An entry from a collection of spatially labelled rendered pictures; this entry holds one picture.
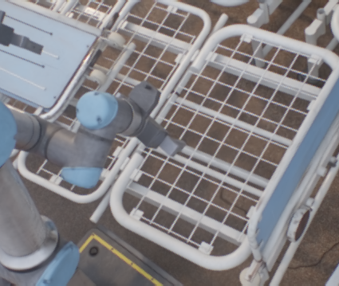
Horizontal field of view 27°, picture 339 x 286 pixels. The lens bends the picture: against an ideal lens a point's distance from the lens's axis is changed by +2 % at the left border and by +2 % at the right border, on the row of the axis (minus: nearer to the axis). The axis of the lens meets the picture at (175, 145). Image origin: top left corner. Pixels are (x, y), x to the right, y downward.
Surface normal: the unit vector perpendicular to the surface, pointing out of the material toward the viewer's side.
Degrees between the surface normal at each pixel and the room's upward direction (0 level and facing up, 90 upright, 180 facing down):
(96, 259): 0
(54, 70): 5
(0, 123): 82
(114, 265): 0
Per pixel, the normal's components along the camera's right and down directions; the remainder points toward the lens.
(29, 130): 0.92, 0.00
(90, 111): -0.41, -0.10
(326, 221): -0.22, -0.48
